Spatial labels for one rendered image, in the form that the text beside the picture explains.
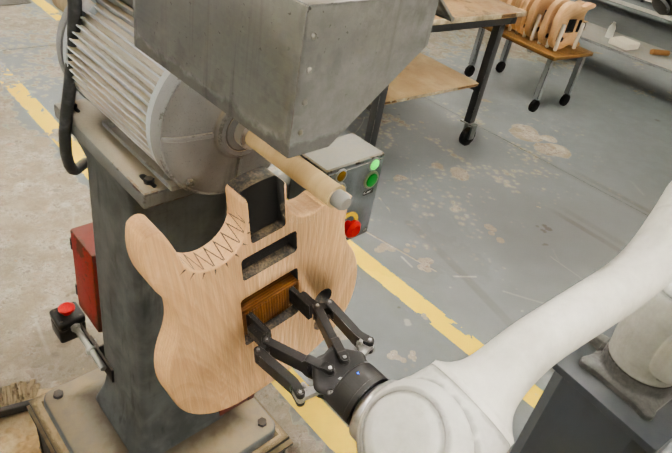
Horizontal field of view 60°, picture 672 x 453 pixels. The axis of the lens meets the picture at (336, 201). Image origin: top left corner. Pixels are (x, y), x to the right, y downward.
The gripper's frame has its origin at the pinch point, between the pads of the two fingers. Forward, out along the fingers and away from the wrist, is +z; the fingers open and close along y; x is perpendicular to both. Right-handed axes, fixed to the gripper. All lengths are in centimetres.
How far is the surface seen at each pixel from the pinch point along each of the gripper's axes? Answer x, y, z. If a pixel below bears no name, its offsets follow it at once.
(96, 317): -43, -13, 54
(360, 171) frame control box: -0.3, 33.3, 16.4
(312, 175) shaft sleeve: 20.5, 7.6, 0.3
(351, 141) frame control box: 1.2, 37.3, 23.5
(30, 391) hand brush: -95, -31, 88
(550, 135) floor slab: -159, 324, 109
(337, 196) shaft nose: 20.0, 7.6, -4.6
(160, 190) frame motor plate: 7.8, -2.8, 25.5
